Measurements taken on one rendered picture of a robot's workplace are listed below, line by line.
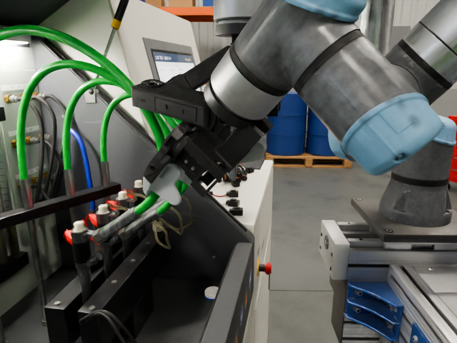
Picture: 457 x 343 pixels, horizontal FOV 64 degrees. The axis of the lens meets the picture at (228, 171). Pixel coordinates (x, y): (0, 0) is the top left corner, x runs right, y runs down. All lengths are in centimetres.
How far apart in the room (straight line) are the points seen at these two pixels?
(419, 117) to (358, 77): 6
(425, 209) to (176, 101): 62
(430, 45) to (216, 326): 51
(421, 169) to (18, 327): 92
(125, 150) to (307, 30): 69
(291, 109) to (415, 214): 447
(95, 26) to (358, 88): 77
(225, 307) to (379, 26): 66
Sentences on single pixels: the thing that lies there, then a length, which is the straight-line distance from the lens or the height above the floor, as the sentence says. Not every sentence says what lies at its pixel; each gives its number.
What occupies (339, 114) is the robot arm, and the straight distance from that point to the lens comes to 32.
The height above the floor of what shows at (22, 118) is 128.
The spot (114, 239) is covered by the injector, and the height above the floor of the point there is 105.
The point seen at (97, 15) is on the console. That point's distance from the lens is 100.
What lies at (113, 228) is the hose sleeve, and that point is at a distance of 59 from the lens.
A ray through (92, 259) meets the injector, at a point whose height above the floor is 105.
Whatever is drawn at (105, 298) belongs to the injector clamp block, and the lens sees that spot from 71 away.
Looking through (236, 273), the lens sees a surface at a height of 95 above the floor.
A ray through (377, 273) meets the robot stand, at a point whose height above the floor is 92.
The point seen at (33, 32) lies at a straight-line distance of 61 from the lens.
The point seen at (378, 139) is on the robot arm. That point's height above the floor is 131.
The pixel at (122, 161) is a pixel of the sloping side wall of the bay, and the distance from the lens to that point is 95.
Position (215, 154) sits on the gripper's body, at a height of 127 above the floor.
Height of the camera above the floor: 137
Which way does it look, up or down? 16 degrees down
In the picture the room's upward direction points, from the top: straight up
